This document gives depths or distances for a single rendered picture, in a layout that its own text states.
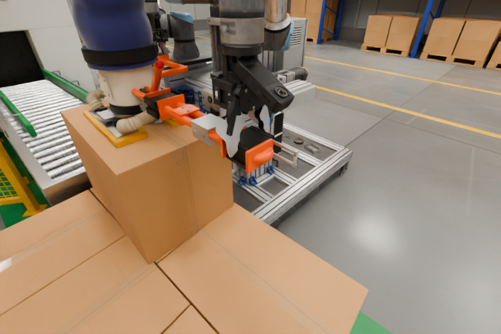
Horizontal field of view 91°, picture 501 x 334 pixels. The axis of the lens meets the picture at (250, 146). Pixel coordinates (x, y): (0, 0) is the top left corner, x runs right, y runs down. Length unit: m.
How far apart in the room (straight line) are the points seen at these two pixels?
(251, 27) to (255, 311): 0.76
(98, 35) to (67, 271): 0.78
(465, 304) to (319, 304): 1.07
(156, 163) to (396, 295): 1.40
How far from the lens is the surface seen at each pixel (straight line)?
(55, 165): 1.76
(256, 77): 0.43
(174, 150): 0.80
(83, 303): 1.04
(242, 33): 0.43
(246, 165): 0.48
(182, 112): 0.68
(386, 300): 1.66
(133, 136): 0.88
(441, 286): 1.86
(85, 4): 0.89
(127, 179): 0.77
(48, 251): 1.24
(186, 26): 1.50
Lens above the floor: 1.35
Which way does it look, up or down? 32 degrees down
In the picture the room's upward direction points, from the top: straight up
